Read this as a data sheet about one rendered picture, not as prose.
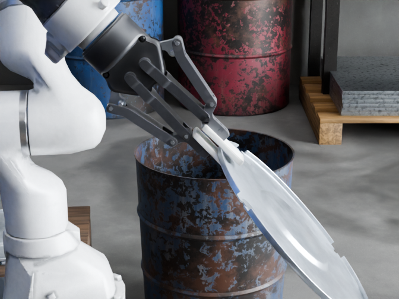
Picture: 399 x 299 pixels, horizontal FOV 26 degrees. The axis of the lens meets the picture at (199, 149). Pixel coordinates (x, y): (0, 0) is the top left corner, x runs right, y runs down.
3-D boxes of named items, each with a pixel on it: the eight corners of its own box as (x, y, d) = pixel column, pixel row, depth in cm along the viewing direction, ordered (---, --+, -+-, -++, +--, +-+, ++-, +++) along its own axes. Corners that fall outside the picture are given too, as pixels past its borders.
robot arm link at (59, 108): (0, 28, 156) (103, 26, 158) (1, 163, 150) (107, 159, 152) (-8, 3, 146) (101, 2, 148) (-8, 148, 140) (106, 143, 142)
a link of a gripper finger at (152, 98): (131, 71, 104) (122, 78, 104) (192, 138, 106) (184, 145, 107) (134, 64, 108) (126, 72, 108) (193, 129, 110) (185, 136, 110)
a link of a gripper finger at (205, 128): (200, 121, 109) (205, 117, 109) (239, 159, 111) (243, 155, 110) (200, 128, 106) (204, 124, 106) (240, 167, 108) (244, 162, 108)
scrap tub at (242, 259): (281, 278, 262) (286, 127, 247) (296, 353, 222) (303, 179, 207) (142, 279, 262) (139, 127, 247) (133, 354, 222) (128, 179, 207)
